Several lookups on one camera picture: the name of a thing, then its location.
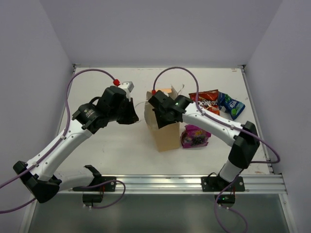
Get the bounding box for purple snack bag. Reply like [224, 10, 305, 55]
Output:
[180, 124, 211, 149]

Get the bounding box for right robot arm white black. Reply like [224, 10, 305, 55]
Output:
[148, 90, 260, 183]

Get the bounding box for blue snack bag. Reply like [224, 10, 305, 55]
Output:
[218, 92, 245, 120]

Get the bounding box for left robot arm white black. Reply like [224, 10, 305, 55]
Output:
[13, 82, 138, 203]

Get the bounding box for brown paper bag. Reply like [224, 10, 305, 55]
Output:
[144, 90, 181, 152]

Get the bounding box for red Doritos chip bag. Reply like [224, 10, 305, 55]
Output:
[198, 89, 220, 115]

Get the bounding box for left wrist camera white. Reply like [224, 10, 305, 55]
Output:
[113, 79, 134, 99]

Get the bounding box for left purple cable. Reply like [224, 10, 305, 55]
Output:
[0, 68, 126, 214]

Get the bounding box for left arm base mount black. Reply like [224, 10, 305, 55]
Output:
[72, 165, 117, 207]

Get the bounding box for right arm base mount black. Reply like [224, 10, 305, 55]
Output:
[200, 172, 245, 208]

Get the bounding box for aluminium front rail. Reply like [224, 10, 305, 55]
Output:
[58, 173, 287, 195]

